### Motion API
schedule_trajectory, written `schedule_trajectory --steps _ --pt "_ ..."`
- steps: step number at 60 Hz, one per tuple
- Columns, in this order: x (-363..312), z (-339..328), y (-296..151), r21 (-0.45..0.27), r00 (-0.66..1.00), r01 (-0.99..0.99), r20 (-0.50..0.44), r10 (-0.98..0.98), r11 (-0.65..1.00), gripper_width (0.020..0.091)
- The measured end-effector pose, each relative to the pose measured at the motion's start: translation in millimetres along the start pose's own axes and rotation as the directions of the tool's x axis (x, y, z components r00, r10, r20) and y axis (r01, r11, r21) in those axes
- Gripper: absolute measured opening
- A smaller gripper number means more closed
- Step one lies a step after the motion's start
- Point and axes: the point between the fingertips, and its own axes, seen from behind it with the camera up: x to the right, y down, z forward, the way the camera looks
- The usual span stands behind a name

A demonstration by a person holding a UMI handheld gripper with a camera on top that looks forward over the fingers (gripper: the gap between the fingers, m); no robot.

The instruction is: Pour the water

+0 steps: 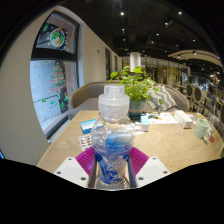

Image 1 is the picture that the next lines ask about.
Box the group of dining chairs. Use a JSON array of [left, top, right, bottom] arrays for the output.
[[183, 81, 224, 134]]

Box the white printed carton box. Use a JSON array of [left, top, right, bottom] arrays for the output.
[[173, 109, 194, 129]]

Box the group of ceiling lights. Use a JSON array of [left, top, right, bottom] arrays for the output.
[[118, 9, 201, 56]]

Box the pale green mug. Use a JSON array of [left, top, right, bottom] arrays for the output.
[[194, 117, 212, 142]]

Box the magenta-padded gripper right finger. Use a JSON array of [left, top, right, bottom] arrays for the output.
[[128, 146, 172, 189]]

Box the grey curved sofa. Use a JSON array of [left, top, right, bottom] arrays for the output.
[[67, 80, 191, 120]]

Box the small light blue box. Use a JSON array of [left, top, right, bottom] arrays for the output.
[[139, 114, 150, 133]]

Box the window with festive stickers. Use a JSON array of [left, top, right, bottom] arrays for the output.
[[29, 9, 81, 139]]

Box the green potted plant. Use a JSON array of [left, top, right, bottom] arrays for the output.
[[107, 65, 164, 118]]

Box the grey white chevron cushion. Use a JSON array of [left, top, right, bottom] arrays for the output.
[[146, 84, 178, 112]]

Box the blue white card box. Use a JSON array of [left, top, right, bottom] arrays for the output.
[[79, 118, 98, 135]]

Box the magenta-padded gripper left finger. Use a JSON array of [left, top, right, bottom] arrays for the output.
[[53, 146, 99, 189]]

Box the clear blue-labelled water bottle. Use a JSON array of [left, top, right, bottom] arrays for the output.
[[90, 83, 136, 190]]

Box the white printed paper sheet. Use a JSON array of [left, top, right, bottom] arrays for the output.
[[148, 112, 179, 125]]

